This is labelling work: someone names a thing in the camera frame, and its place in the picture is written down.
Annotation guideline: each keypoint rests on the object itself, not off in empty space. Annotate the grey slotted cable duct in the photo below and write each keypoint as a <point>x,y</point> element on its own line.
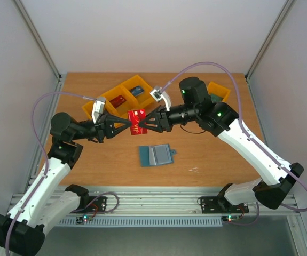
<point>132,222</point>

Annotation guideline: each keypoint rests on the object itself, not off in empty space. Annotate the red credit card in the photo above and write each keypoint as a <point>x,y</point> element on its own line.
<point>117,101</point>
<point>135,116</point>

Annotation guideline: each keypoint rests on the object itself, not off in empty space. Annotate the aluminium rail frame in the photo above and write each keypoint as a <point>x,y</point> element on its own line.
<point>162,201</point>

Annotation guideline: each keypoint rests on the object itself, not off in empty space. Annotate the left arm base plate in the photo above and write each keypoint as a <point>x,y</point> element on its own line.
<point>98,205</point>

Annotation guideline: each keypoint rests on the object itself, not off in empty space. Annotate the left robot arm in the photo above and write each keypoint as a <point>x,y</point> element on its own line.
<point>24,228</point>

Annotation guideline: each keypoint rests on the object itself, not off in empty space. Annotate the right aluminium corner post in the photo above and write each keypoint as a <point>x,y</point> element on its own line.
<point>280,19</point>

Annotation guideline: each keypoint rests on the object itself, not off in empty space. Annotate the green credit card in bin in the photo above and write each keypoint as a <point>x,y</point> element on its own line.
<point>215,98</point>

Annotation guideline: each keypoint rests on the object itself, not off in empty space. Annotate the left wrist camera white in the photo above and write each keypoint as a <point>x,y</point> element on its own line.
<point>98,108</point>

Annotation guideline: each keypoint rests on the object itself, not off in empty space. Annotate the blue credit card in bin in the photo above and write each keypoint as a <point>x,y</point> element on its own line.
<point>137,91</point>

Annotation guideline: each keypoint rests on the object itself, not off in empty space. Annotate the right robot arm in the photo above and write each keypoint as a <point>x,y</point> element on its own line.
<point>277,176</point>

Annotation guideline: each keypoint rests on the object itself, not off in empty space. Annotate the yellow three-compartment bin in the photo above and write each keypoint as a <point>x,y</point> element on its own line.
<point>141,102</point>

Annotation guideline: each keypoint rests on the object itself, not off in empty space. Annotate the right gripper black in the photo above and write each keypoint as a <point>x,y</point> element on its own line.
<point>163,119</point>

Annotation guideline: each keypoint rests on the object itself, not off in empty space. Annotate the left aluminium corner post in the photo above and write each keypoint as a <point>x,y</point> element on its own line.
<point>36,36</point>

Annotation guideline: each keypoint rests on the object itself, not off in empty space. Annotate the aluminium corner post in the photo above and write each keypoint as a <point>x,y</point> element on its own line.
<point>280,19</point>
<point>36,36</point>

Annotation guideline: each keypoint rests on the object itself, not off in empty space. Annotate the teal leather card holder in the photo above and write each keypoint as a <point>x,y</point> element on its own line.
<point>154,156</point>

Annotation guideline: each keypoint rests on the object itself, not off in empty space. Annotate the red credit card in bin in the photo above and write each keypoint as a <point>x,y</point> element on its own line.
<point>117,101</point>

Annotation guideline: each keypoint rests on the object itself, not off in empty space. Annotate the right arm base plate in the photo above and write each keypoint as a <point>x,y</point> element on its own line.
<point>212,205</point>

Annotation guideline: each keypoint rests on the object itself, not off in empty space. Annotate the small yellow bin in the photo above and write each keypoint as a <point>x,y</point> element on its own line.
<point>219,90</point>

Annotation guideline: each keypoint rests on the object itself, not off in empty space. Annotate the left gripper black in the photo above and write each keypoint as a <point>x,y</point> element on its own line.
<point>104,126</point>

